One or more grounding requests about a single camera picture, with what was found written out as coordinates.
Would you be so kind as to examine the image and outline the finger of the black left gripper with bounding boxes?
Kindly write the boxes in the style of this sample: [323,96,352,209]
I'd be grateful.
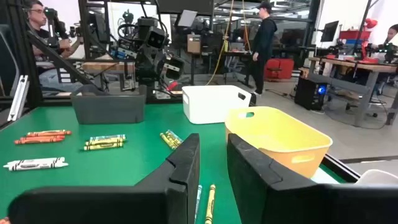
[164,55,187,81]
[133,53,156,81]

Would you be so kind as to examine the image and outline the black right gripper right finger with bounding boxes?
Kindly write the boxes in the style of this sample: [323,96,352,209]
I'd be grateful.
[228,133,323,224]

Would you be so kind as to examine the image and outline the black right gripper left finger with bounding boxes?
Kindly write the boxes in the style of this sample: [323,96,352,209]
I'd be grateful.
[135,133,201,224]

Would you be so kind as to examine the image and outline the pile of green crayons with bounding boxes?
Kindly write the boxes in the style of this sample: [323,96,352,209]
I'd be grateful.
[204,184,216,224]

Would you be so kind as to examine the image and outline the yellow-green crayon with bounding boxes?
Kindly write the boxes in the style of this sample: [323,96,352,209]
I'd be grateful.
[85,138,126,146]
[83,142,124,152]
[159,133,175,151]
[164,131,181,147]

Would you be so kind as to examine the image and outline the dark green crayon far right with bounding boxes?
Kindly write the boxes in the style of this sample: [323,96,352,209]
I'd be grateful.
[193,184,203,224]

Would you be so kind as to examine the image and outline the cardboard box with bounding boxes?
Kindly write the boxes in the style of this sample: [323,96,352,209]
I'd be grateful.
[186,34,202,55]

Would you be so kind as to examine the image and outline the blue crayon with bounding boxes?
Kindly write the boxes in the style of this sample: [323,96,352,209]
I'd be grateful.
[167,129,184,144]
[89,134,127,141]

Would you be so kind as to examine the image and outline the wooden bench top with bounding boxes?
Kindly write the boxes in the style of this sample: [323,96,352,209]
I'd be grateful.
[81,61,135,73]

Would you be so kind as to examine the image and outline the yellow plastic bin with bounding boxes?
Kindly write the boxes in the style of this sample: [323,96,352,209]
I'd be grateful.
[224,106,333,179]

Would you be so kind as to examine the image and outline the grey tilted screen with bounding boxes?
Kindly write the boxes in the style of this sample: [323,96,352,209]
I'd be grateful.
[177,9,198,28]

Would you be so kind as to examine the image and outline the dark grey plastic bin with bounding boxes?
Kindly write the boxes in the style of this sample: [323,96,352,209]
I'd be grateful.
[70,84,146,125]

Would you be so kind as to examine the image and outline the person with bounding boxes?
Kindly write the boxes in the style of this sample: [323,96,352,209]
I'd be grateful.
[24,0,85,93]
[249,1,279,96]
[382,23,398,46]

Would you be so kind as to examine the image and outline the black computer tower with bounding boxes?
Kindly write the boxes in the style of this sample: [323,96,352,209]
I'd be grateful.
[294,75,330,111]

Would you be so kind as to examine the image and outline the red cushioned seat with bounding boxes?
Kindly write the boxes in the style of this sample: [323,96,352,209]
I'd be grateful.
[263,58,295,80]

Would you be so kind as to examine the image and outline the orange crayon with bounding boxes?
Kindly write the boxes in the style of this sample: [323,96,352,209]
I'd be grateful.
[14,138,65,145]
[19,134,66,141]
[26,129,73,138]

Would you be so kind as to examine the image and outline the silver aluminium extrusion bar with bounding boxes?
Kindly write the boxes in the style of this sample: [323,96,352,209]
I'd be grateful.
[7,74,30,122]

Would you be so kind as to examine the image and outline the white crayon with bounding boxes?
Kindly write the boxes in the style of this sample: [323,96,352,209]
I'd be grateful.
[9,162,70,172]
[2,159,68,169]
[11,156,65,164]

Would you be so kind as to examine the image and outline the wooden desk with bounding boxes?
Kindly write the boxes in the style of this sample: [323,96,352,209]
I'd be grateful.
[307,56,398,128]

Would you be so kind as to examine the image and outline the black monitor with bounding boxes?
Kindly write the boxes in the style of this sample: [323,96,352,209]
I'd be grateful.
[319,20,340,43]

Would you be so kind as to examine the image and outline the red crate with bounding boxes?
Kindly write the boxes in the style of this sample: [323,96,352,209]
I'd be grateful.
[338,29,373,40]

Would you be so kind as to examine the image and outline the red desk lamp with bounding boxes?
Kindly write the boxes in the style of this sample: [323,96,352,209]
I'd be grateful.
[359,17,379,65]

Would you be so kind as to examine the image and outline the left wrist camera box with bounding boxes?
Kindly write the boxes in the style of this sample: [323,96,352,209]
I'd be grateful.
[145,26,170,50]

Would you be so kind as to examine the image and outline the yellow rope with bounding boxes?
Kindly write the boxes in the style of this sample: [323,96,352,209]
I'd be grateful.
[205,0,234,86]

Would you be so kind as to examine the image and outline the black rig corner post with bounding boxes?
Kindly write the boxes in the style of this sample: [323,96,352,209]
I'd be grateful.
[0,0,105,108]

